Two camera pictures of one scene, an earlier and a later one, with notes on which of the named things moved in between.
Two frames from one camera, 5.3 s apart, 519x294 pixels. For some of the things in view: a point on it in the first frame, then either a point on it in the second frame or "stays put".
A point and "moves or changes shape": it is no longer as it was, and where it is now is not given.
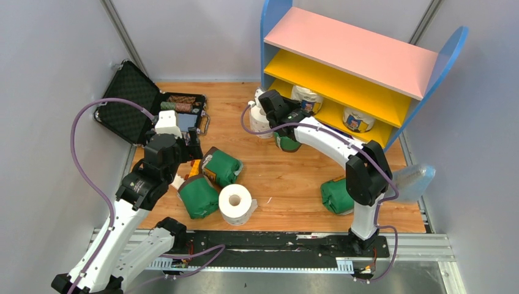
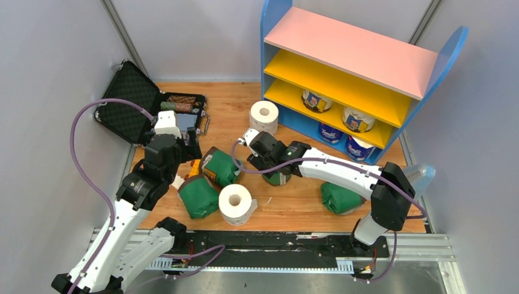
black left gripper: [192, 150] stays put
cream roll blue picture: [310, 101] moves or changes shape
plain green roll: [286, 144] moves or changes shape
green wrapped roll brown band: [221, 168] stays put
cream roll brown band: [357, 120] stays put
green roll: [335, 195] stays put
